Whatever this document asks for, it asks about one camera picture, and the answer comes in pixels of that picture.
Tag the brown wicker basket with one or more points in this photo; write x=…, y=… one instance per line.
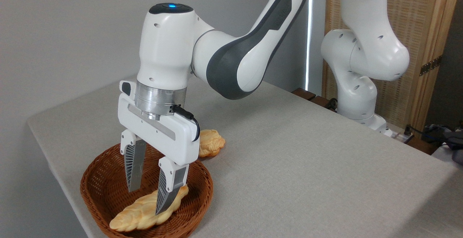
x=105, y=180

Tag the dark grey device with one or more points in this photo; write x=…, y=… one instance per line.
x=456, y=145

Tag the long braided bread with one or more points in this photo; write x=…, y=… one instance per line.
x=137, y=216

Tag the brass screen hinge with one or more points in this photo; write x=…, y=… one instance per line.
x=430, y=65

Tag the round golden bread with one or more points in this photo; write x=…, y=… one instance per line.
x=213, y=144

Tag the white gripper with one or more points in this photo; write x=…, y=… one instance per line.
x=166, y=140

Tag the wooden folding screen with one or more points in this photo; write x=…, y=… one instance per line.
x=416, y=13

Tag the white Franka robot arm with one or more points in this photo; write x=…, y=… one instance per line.
x=166, y=50

